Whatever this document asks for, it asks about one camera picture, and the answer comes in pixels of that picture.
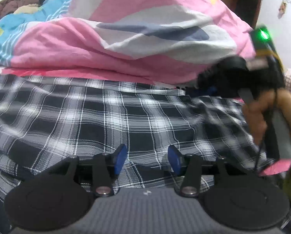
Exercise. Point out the black white plaid pants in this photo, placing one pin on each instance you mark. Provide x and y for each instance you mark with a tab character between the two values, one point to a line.
87	117

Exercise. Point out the pink and blue duvet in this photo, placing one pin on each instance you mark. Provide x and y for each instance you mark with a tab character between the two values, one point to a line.
111	41

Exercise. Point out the person's right hand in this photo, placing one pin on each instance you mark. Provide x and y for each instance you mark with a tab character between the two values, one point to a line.
255	121

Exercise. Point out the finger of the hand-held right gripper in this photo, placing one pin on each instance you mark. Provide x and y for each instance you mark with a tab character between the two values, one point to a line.
207	81

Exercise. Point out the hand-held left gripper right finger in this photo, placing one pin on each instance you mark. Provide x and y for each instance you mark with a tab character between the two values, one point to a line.
173	158

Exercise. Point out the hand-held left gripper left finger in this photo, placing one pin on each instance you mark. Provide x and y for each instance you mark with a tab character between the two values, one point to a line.
120	157

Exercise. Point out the brown jacket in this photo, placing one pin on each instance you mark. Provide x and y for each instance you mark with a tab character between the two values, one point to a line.
11	4

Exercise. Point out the cream cloth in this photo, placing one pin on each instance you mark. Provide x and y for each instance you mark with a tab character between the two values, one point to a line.
26	9

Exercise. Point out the small hanging cloth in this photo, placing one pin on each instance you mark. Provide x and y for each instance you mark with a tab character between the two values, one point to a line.
282	8

